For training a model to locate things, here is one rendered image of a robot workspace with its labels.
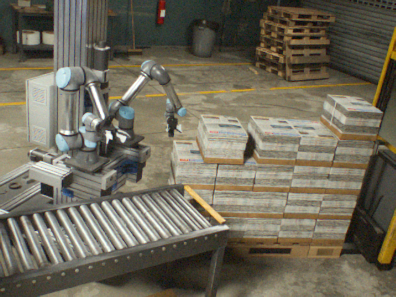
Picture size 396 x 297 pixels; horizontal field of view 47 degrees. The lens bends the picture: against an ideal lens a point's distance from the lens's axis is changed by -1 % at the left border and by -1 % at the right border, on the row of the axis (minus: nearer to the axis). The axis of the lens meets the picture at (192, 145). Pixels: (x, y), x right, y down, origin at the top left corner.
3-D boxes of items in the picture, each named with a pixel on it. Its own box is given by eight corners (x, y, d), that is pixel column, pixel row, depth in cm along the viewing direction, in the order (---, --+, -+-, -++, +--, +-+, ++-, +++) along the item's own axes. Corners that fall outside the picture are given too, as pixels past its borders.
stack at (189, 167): (162, 228, 385) (172, 138, 352) (291, 231, 406) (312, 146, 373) (166, 257, 350) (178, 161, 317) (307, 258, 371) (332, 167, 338)
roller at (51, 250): (40, 218, 247) (40, 211, 245) (65, 271, 211) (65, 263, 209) (31, 220, 245) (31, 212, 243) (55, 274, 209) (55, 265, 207)
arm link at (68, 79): (83, 151, 291) (86, 68, 270) (62, 156, 282) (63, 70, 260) (74, 144, 299) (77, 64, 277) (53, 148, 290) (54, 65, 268)
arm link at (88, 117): (92, 124, 269) (93, 110, 266) (102, 130, 262) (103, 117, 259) (80, 125, 264) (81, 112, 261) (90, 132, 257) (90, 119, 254)
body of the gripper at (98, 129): (116, 143, 251) (105, 135, 259) (119, 128, 249) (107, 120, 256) (104, 143, 246) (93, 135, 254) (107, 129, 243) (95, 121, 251)
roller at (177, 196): (174, 193, 290) (176, 187, 288) (215, 234, 255) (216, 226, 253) (167, 195, 288) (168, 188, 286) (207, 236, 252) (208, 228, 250)
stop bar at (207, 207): (187, 187, 290) (188, 184, 289) (226, 223, 257) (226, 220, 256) (183, 188, 288) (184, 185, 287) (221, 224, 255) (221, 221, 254)
